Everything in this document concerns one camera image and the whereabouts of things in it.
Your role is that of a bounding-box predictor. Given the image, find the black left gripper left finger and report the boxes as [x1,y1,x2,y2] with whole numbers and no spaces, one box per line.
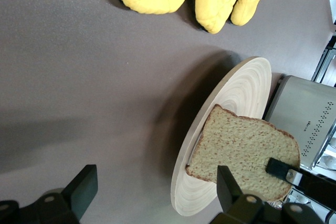
[31,164,99,224]

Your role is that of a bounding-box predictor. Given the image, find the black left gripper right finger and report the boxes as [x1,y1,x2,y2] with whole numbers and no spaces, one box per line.
[215,165,266,224]

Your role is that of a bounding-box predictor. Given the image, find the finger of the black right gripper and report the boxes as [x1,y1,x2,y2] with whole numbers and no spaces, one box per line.
[266,157,336,200]

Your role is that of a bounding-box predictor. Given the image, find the brown toast slice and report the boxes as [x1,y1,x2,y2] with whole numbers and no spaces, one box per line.
[185,104,301,201]

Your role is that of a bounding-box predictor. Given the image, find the round wooden plate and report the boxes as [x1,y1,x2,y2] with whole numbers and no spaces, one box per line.
[170,56,272,217]

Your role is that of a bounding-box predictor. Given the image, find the beige chrome toaster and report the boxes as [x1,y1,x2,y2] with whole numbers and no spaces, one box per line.
[262,75,336,224]

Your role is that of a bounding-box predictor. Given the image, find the metal shelf frame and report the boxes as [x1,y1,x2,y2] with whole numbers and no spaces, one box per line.
[311,34,336,87]

